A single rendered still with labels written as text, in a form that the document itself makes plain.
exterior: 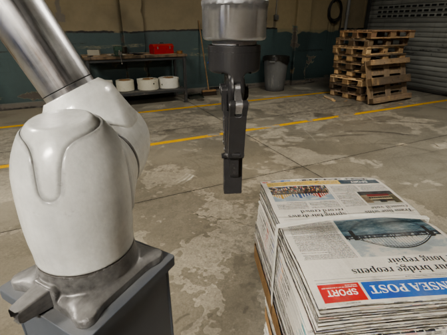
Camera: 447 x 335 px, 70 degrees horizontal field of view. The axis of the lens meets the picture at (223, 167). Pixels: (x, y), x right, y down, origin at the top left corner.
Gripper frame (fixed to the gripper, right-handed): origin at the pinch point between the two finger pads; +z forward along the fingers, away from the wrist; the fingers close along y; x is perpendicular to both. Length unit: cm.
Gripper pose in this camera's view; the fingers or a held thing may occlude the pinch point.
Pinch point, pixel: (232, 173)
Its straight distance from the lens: 53.6
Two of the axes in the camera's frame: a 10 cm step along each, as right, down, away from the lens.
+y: -0.9, -4.0, 9.1
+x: -10.0, 0.4, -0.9
